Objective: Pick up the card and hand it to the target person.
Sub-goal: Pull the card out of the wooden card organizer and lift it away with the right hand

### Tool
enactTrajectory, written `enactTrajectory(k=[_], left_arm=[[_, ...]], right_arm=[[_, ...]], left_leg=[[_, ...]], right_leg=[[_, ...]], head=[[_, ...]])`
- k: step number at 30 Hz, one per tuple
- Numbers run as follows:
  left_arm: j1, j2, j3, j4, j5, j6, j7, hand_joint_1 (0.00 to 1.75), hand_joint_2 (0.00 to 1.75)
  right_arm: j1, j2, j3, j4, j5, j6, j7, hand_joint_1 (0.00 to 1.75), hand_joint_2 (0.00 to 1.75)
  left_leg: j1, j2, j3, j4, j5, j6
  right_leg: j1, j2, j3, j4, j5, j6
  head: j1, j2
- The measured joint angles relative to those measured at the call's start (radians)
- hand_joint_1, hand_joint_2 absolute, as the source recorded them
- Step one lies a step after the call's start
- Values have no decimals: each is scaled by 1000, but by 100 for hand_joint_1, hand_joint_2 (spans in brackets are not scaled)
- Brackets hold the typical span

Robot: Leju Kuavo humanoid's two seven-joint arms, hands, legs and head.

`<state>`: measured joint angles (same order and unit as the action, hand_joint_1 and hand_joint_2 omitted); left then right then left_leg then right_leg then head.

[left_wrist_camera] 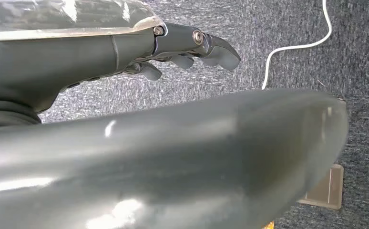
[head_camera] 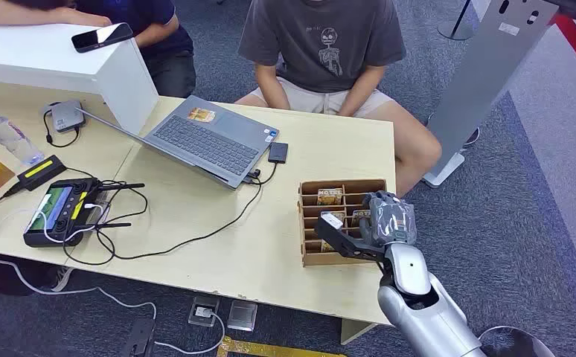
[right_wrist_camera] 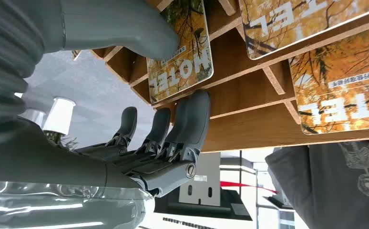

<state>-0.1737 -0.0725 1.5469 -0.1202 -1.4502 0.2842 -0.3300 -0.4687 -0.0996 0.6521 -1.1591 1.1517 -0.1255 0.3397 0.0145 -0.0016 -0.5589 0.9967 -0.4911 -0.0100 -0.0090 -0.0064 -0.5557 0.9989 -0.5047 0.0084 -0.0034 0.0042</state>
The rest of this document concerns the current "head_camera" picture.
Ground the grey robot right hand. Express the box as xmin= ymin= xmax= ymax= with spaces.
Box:
xmin=359 ymin=190 xmax=417 ymax=248

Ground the wooden card holder box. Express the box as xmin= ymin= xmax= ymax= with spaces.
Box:
xmin=298 ymin=178 xmax=388 ymax=268

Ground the person in grey shirt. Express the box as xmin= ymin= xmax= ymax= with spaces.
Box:
xmin=234 ymin=0 xmax=444 ymax=199

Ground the person in dark shirt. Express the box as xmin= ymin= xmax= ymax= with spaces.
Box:
xmin=0 ymin=0 xmax=198 ymax=100

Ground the table leg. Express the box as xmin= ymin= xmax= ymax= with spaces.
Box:
xmin=339 ymin=318 xmax=380 ymax=347

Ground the small black external drive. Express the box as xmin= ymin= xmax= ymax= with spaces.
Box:
xmin=267 ymin=141 xmax=289 ymax=165

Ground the metal floor plate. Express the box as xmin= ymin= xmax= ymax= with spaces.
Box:
xmin=226 ymin=299 xmax=259 ymax=332

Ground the dark round base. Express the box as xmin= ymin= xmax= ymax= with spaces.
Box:
xmin=477 ymin=325 xmax=558 ymax=357

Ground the yellow floor tape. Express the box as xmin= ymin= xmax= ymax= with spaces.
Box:
xmin=216 ymin=335 xmax=349 ymax=357

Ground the grey standing kiosk panel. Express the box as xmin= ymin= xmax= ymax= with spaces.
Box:
xmin=421 ymin=0 xmax=560 ymax=190

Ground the grey open laptop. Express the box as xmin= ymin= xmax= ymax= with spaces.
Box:
xmin=76 ymin=94 xmax=281 ymax=190

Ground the floor power socket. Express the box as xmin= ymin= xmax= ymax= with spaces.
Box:
xmin=187 ymin=295 xmax=220 ymax=328

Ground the orange sticker on laptop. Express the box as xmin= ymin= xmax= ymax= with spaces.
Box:
xmin=188 ymin=107 xmax=217 ymax=123

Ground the black object on floor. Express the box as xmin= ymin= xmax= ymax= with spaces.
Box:
xmin=118 ymin=317 xmax=157 ymax=357

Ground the black remote controller with screen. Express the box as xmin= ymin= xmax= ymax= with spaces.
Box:
xmin=22 ymin=178 xmax=147 ymax=249

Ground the grey hub device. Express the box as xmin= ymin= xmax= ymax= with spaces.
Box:
xmin=51 ymin=100 xmax=86 ymax=133

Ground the black smartphone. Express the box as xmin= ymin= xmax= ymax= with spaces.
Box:
xmin=71 ymin=22 xmax=135 ymax=54

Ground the black adapter with yellow label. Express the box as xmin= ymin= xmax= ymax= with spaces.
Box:
xmin=16 ymin=154 xmax=68 ymax=193

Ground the white box stand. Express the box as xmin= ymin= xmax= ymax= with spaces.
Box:
xmin=0 ymin=16 xmax=160 ymax=135

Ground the clear plastic water bottle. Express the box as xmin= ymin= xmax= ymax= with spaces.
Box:
xmin=0 ymin=109 xmax=46 ymax=167

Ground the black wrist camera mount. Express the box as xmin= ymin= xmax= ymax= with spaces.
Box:
xmin=314 ymin=211 xmax=386 ymax=263

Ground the long black cable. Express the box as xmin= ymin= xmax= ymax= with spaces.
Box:
xmin=62 ymin=162 xmax=280 ymax=267

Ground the stanchion post with base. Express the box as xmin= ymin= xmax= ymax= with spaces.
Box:
xmin=436 ymin=0 xmax=477 ymax=42

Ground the white cable on floor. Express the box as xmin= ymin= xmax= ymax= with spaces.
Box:
xmin=0 ymin=250 xmax=226 ymax=356

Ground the white cable on controller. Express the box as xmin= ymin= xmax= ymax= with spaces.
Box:
xmin=35 ymin=193 xmax=107 ymax=245

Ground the short black hub cable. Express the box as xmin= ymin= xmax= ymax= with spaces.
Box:
xmin=42 ymin=109 xmax=81 ymax=149

